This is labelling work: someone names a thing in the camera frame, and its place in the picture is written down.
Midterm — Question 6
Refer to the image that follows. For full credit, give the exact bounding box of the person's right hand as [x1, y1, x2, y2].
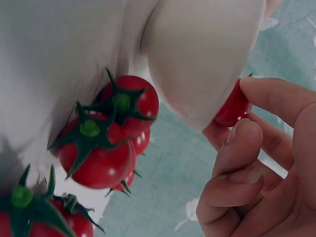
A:
[197, 77, 316, 237]

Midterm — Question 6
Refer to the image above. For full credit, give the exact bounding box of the person's left hand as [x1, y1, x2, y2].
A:
[264, 0, 285, 24]

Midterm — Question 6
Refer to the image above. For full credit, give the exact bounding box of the red cherry tomato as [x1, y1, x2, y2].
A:
[211, 73, 255, 128]

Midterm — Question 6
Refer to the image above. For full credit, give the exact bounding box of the white bowl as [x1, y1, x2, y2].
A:
[141, 0, 268, 134]

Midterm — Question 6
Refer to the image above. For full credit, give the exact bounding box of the pile of red tomatoes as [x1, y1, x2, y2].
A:
[0, 68, 160, 237]

